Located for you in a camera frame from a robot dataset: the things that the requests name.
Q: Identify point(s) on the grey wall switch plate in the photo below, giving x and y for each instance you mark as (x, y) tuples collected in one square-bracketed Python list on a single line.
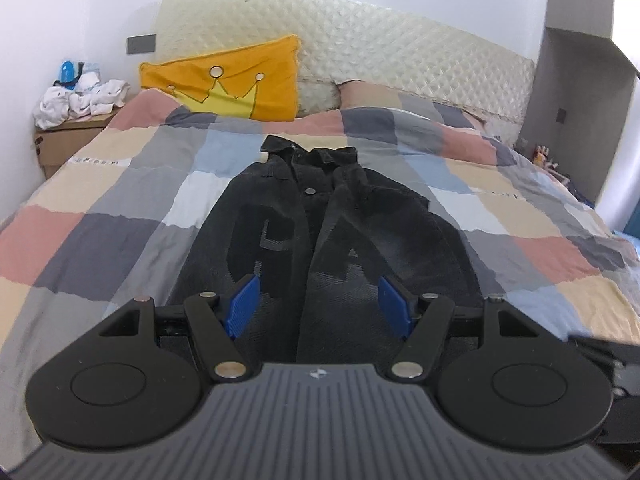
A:
[(142, 44)]

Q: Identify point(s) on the black denim jacket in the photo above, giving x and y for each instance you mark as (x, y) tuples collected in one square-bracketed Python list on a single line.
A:
[(280, 220)]

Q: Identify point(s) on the yellow crown pillow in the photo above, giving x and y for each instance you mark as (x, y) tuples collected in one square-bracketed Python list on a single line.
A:
[(250, 70)]

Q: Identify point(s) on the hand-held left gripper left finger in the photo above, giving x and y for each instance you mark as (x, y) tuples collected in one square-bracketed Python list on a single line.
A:
[(242, 305)]

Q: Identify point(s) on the checked patchwork quilt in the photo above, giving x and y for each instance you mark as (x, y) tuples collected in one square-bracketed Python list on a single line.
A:
[(125, 195)]

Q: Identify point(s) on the cream fluffy pillow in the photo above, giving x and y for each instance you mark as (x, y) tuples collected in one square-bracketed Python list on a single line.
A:
[(317, 95)]

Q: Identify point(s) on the cream quilted headboard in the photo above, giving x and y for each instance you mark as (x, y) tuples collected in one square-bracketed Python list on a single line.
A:
[(375, 45)]

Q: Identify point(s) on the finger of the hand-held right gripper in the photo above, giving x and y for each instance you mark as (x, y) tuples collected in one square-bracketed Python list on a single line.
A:
[(605, 351)]

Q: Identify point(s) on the pink checked pillow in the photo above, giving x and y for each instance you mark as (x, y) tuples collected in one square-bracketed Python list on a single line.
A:
[(370, 92)]

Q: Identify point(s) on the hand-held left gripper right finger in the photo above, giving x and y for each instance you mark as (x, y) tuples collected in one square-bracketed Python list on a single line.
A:
[(395, 307)]

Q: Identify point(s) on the pile of white clothes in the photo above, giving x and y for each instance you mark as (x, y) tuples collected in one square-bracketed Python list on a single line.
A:
[(100, 95)]

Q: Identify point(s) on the group of toiletry bottles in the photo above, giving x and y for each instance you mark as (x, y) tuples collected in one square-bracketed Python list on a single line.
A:
[(541, 155)]

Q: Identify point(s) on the blue bottle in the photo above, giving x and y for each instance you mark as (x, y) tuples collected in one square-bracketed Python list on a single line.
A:
[(66, 71)]

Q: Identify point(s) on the dark wall outlet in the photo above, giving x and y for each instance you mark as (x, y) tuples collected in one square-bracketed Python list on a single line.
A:
[(561, 116)]

